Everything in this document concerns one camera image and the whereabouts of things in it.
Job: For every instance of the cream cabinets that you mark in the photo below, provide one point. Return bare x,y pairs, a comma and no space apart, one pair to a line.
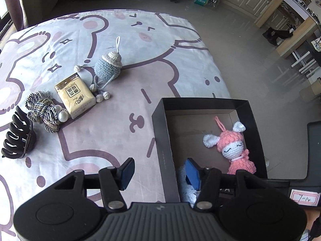
279,19

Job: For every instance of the blue crochet doll pendant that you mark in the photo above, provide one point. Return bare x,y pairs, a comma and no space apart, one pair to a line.
106,69

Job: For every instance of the black hair claw clip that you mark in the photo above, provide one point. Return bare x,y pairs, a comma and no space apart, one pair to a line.
20,138

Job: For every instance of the white stool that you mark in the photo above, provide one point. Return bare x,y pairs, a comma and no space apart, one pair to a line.
306,63

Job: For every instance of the cartoon bear bed sheet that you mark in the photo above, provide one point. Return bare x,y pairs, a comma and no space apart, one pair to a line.
92,80

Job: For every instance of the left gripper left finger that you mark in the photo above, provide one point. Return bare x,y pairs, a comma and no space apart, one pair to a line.
126,172

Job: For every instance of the white labelled tag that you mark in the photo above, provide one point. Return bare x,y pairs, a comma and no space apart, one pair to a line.
305,198

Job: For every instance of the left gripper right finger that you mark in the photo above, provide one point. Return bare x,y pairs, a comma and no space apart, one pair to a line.
194,174

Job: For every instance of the yellow tissue pack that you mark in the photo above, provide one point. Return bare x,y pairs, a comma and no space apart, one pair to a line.
75,95

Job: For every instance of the pink crochet bunny doll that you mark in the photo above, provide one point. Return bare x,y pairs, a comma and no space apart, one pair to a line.
231,145

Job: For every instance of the twisted rope tassel with pearls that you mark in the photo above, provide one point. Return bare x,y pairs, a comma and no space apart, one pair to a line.
42,110

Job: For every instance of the black cardboard box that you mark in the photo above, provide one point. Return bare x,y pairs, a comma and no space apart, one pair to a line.
215,132

